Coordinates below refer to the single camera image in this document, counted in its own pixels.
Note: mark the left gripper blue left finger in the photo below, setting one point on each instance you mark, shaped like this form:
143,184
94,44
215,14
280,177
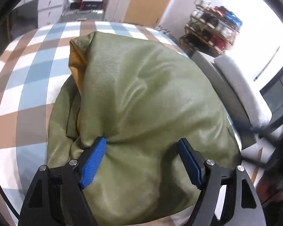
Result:
51,186

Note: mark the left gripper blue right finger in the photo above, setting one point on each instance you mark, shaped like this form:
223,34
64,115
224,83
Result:
241,203

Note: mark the green yellow varsity jacket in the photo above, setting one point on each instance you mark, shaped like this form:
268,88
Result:
142,97

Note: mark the checkered bed sheet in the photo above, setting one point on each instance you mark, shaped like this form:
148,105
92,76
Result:
33,68

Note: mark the wooden shoe rack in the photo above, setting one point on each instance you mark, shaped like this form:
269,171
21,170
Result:
211,29

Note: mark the silver aluminium suitcase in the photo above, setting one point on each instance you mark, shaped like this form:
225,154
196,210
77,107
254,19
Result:
82,15

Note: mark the white drawer desk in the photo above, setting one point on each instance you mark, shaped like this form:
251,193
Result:
43,12

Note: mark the black red box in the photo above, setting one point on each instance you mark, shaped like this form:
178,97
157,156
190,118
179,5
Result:
87,5

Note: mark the white tall suitcase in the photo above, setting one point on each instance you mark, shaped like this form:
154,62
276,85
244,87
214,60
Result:
119,1

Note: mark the wooden door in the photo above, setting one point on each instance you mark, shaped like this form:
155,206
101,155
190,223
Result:
145,12

